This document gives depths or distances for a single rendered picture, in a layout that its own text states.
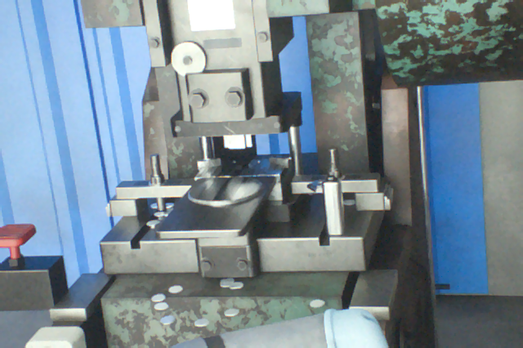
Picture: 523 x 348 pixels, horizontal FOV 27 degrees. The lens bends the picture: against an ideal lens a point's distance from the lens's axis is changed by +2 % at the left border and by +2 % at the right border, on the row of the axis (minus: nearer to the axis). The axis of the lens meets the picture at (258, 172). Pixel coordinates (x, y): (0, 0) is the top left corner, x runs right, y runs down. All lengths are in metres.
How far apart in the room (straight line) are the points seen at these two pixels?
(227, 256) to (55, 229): 1.65
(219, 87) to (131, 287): 0.36
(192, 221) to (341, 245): 0.25
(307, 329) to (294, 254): 0.91
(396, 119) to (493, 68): 0.53
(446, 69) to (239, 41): 0.36
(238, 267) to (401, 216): 0.44
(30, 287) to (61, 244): 1.56
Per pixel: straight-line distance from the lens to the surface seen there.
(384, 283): 1.70
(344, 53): 1.96
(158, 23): 1.72
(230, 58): 1.74
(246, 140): 1.84
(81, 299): 1.79
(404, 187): 2.06
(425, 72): 1.56
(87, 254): 3.34
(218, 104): 1.73
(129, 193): 1.93
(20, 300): 1.80
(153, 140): 2.17
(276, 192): 1.82
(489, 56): 1.51
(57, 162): 3.23
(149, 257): 1.81
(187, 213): 1.68
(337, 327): 0.84
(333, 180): 1.71
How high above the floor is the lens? 1.34
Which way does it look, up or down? 18 degrees down
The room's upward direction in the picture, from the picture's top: 6 degrees counter-clockwise
